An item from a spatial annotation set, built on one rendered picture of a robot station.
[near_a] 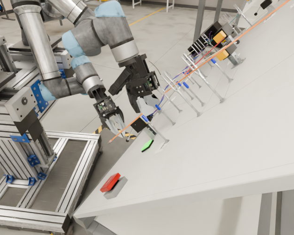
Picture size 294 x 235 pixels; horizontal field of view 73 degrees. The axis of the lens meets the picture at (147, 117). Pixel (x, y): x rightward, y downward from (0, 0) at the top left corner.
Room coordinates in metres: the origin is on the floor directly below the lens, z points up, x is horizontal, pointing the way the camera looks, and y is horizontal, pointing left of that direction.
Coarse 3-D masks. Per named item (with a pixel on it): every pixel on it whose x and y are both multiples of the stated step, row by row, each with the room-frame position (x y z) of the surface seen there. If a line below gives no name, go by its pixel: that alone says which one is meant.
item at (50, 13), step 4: (44, 0) 0.87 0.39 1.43; (40, 4) 1.21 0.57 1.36; (44, 4) 1.18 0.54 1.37; (48, 4) 1.07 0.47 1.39; (44, 8) 1.18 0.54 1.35; (48, 8) 1.14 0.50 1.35; (52, 8) 1.10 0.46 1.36; (44, 12) 1.20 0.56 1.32; (48, 12) 1.18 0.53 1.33; (52, 12) 1.16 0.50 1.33; (56, 12) 1.16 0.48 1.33; (44, 16) 1.20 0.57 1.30; (48, 16) 1.21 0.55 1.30; (52, 16) 1.19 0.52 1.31; (56, 16) 1.20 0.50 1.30; (60, 16) 1.21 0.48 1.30; (44, 20) 1.22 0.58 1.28; (48, 20) 1.23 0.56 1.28; (52, 20) 1.25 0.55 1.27
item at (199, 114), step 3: (165, 75) 0.45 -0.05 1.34; (168, 78) 0.45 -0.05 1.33; (165, 81) 0.43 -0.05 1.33; (171, 81) 0.44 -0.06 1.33; (168, 84) 0.43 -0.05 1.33; (174, 84) 0.44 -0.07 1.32; (171, 87) 0.42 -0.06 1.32; (177, 87) 0.43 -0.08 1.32; (174, 90) 0.42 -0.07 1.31; (177, 90) 0.42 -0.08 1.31; (180, 93) 0.42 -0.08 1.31; (183, 96) 0.42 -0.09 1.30; (186, 99) 0.41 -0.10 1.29; (189, 102) 0.41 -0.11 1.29; (189, 105) 0.41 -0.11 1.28; (192, 105) 0.41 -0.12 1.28; (192, 108) 0.40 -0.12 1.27; (195, 108) 0.40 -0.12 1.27; (195, 111) 0.40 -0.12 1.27; (198, 114) 0.39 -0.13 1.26; (201, 114) 0.39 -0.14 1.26
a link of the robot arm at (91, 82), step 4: (92, 76) 0.68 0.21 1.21; (96, 76) 0.69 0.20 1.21; (88, 80) 0.67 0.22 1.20; (92, 80) 0.67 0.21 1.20; (96, 80) 0.67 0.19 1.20; (100, 80) 0.69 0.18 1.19; (84, 84) 0.66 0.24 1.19; (88, 84) 0.66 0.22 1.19; (92, 84) 0.65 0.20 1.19; (96, 84) 0.66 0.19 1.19; (100, 84) 0.67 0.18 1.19; (84, 88) 0.66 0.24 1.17; (88, 88) 0.65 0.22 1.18; (88, 92) 0.65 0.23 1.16
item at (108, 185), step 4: (112, 176) 0.31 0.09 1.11; (116, 176) 0.30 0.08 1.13; (108, 180) 0.30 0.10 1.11; (112, 180) 0.29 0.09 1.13; (116, 180) 0.29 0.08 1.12; (104, 184) 0.30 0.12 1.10; (108, 184) 0.28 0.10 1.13; (112, 184) 0.28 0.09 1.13; (116, 184) 0.29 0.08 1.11; (104, 188) 0.27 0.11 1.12; (108, 188) 0.27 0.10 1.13; (112, 188) 0.27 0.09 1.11
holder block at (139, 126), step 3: (138, 120) 0.51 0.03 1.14; (141, 120) 0.50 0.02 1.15; (150, 120) 0.52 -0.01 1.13; (135, 123) 0.51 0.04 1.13; (138, 123) 0.51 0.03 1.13; (141, 123) 0.50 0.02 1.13; (144, 123) 0.50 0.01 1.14; (132, 126) 0.51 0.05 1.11; (135, 126) 0.51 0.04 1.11; (138, 126) 0.51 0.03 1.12; (141, 126) 0.50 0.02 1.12; (144, 126) 0.50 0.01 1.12; (135, 129) 0.51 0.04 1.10; (138, 129) 0.50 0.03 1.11; (141, 129) 0.50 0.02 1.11; (138, 132) 0.50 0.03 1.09
